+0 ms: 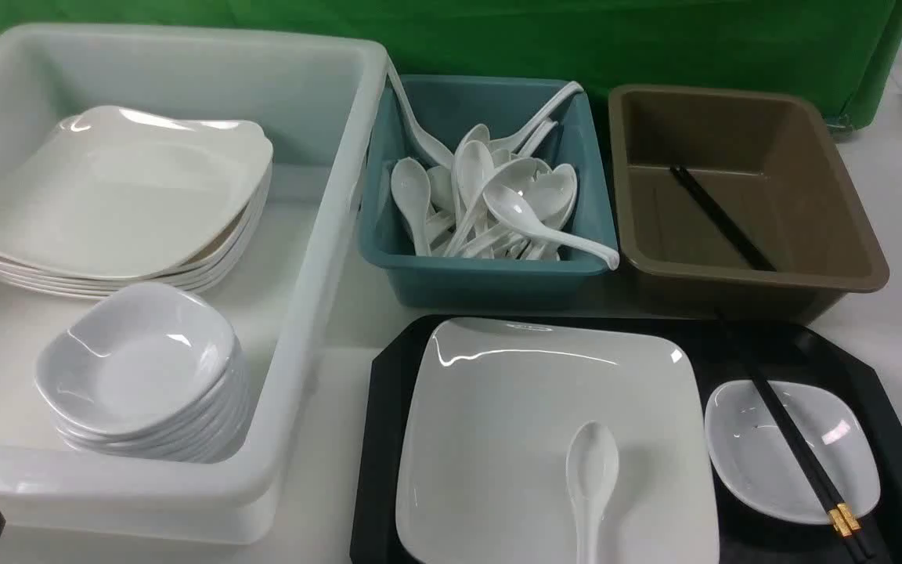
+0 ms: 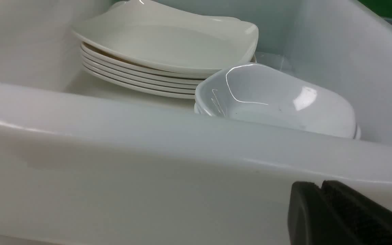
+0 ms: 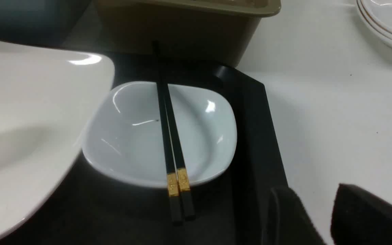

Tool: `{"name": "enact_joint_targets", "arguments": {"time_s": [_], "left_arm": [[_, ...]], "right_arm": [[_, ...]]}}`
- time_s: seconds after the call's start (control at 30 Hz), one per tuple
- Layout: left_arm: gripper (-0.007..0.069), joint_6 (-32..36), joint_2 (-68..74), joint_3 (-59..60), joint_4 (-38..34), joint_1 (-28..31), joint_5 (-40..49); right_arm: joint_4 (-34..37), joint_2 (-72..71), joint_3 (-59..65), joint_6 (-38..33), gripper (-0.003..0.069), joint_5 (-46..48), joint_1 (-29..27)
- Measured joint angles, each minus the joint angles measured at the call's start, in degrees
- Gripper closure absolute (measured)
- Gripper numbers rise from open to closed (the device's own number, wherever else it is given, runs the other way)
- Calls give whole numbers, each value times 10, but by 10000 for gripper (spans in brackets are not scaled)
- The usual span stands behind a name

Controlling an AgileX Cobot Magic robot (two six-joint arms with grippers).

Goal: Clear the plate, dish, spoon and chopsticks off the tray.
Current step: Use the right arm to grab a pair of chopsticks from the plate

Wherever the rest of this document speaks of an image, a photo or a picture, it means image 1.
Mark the stack of white square plates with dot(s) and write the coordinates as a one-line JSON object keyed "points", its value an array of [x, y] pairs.
{"points": [[116, 196]]}

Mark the small white sauce dish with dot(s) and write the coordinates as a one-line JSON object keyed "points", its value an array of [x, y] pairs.
{"points": [[756, 465]]}

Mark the stack of small white bowls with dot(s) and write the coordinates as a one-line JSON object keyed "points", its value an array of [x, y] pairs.
{"points": [[149, 372]]}

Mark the brown plastic bin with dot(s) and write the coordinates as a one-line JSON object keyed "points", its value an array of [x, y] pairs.
{"points": [[771, 164]]}

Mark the green cloth backdrop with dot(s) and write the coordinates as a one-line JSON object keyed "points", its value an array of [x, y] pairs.
{"points": [[835, 54]]}

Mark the large white square plate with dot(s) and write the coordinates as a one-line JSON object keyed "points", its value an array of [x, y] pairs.
{"points": [[494, 410]]}

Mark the black chopstick in brown bin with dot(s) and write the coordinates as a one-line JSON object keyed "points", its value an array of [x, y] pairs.
{"points": [[729, 229]]}

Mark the white spoon over bin edge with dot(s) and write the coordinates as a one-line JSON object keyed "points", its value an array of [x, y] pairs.
{"points": [[514, 212]]}

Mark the black chopstick gold band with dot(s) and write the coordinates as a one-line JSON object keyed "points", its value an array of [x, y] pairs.
{"points": [[811, 450], [791, 446]]}

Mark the white spoon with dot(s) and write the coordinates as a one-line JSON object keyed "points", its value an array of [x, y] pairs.
{"points": [[411, 190], [427, 145], [516, 140], [514, 212], [591, 470]]}

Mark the large white plastic tub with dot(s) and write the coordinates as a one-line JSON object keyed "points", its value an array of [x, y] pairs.
{"points": [[316, 97]]}

